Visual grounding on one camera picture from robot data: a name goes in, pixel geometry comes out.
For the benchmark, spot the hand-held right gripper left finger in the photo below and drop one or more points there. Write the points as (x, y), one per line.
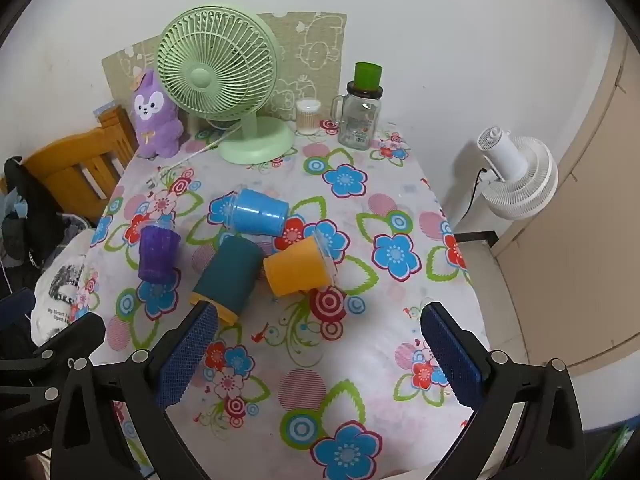
(185, 355)

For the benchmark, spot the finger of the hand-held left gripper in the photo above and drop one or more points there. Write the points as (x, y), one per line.
(15, 302)
(82, 332)

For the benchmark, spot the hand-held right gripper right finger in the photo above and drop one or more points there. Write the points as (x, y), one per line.
(452, 360)

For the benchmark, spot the teal cup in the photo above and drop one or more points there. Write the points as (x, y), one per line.
(230, 275)

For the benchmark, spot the purple cup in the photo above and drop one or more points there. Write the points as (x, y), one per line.
(157, 255)

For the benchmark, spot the orange cup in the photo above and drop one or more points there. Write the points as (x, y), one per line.
(295, 270)

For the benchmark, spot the blue cup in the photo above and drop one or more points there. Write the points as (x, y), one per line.
(260, 212)

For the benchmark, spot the green plastic cup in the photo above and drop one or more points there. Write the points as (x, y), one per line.
(367, 75)

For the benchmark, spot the white plastic bag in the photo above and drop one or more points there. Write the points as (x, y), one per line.
(57, 285)

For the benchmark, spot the dark clothes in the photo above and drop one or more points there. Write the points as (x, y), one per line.
(22, 220)

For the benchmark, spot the floral tablecloth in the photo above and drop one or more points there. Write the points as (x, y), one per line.
(350, 340)

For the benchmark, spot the wooden chair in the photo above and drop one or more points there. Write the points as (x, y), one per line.
(60, 162)

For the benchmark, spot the beige cabinet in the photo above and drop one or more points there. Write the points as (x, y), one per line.
(575, 270)

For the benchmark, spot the green object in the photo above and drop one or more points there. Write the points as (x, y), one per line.
(617, 447)

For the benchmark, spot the white clip fan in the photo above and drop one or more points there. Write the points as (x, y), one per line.
(522, 175)

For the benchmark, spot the light blue paper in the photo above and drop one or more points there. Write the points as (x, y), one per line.
(106, 108)

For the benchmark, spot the purple plush toy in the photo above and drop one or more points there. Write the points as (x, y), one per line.
(152, 125)

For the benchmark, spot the glass mug jar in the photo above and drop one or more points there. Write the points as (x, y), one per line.
(357, 122)

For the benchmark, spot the clear cotton swab container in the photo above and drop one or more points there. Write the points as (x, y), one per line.
(307, 117)

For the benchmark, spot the green desk fan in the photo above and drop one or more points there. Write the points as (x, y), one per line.
(200, 77)

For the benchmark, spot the beige cartoon print board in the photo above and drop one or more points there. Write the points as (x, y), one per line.
(310, 50)

